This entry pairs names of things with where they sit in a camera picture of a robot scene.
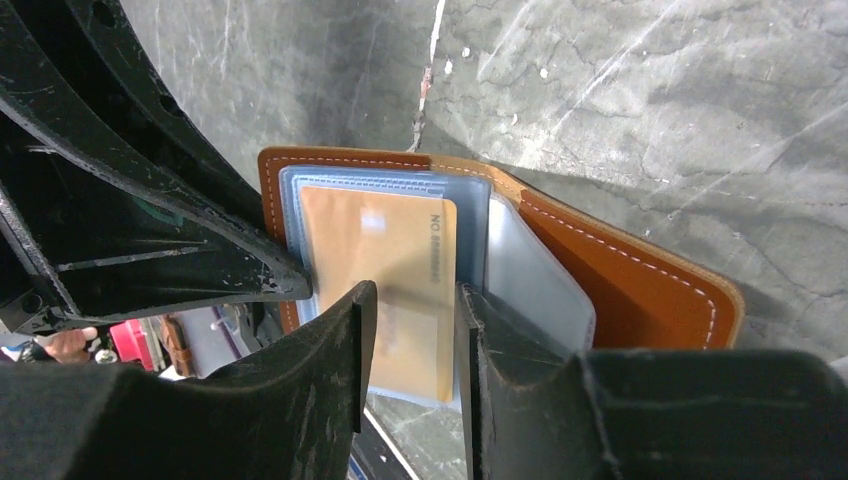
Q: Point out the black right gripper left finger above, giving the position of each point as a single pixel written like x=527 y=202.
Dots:
x=287 y=411

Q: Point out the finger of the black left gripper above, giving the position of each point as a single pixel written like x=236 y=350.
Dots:
x=113 y=204

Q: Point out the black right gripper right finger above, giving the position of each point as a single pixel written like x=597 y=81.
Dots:
x=642 y=414

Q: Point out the brown leather card holder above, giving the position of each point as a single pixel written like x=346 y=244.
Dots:
x=644 y=296

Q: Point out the gold credit card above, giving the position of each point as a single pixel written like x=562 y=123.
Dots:
x=406 y=245

